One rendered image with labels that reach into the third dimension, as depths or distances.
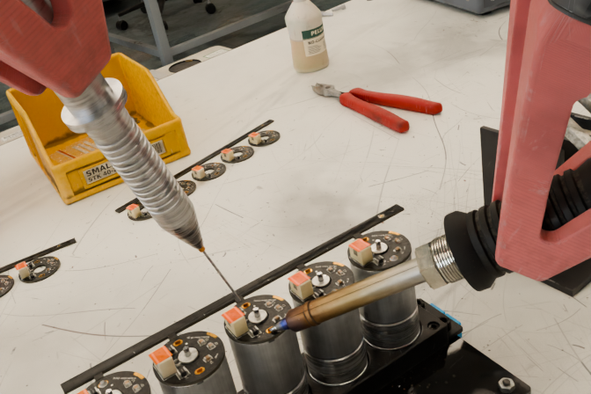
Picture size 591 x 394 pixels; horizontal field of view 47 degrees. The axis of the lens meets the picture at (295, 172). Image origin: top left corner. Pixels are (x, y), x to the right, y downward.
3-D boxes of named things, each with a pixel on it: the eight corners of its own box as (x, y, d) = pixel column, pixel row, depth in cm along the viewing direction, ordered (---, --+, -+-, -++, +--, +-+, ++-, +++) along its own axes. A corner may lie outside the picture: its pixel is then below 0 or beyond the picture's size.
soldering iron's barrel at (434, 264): (299, 353, 23) (473, 287, 20) (273, 320, 23) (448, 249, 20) (307, 323, 24) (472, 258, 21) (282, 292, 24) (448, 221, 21)
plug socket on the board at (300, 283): (319, 290, 25) (317, 276, 25) (301, 302, 25) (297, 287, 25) (308, 280, 26) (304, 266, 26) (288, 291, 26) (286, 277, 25)
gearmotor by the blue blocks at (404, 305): (434, 345, 29) (423, 245, 26) (389, 375, 28) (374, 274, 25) (396, 317, 31) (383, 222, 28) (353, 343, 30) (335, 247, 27)
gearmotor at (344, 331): (383, 379, 28) (366, 279, 25) (333, 412, 27) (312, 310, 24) (346, 347, 30) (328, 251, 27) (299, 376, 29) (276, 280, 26)
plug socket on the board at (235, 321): (255, 327, 24) (251, 312, 24) (234, 339, 24) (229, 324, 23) (244, 317, 25) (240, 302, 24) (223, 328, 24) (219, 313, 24)
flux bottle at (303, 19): (327, 70, 62) (309, -40, 58) (291, 75, 63) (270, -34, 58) (331, 57, 65) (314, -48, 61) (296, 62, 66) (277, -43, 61)
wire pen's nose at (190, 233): (175, 257, 20) (150, 226, 19) (194, 227, 21) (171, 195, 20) (203, 265, 19) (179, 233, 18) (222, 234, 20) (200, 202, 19)
